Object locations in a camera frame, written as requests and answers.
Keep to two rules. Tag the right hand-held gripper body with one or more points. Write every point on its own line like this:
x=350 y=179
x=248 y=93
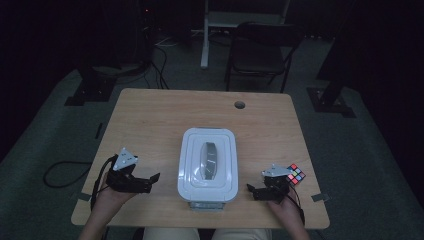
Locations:
x=275 y=186

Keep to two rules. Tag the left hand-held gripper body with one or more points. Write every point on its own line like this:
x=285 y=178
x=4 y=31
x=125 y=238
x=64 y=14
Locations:
x=128 y=178

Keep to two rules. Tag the multicoloured puzzle cube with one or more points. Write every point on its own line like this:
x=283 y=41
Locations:
x=296 y=174

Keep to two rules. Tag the clear plastic storage box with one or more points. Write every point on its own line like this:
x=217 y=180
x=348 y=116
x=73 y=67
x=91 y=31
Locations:
x=206 y=206

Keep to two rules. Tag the person's right hand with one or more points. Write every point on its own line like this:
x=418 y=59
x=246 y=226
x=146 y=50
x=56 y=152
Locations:
x=287 y=208

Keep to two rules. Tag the person's left hand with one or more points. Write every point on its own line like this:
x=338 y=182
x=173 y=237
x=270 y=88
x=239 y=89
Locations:
x=111 y=200

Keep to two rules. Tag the person's right leg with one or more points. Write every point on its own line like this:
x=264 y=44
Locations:
x=241 y=234

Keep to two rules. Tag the grey tape strip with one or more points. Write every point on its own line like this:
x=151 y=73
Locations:
x=84 y=196
x=320 y=197

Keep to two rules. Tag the small black stick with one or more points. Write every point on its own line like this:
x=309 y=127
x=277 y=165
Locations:
x=98 y=131

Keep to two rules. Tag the black folding chair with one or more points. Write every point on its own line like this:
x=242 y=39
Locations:
x=263 y=56

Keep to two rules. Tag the black stand with base plate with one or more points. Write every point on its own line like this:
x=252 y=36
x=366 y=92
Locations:
x=331 y=100
x=90 y=90

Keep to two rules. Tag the white metal desk frame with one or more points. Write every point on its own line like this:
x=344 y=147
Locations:
x=205 y=40

